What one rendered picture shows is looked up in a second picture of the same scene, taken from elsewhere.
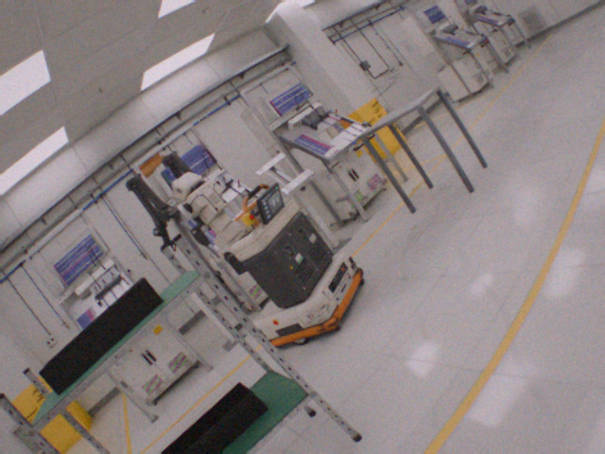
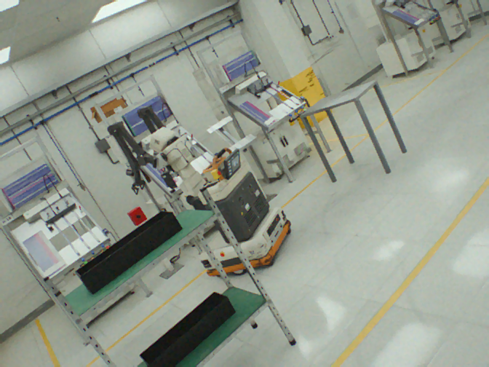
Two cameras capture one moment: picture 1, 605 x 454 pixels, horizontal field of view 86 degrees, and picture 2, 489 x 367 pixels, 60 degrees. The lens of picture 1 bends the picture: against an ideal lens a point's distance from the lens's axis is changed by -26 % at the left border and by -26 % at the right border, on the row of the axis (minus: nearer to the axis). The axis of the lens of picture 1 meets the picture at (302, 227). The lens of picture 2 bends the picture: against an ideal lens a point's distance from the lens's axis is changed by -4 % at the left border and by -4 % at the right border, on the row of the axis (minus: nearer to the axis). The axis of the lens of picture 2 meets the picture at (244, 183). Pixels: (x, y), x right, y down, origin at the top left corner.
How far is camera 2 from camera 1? 1.05 m
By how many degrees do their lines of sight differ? 6
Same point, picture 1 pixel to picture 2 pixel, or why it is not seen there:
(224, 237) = (190, 184)
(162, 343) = not seen: hidden behind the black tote
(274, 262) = (231, 208)
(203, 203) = (177, 156)
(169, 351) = not seen: hidden behind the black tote
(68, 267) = (19, 191)
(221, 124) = (168, 73)
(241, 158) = (183, 108)
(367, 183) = (294, 149)
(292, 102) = (241, 69)
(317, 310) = (257, 247)
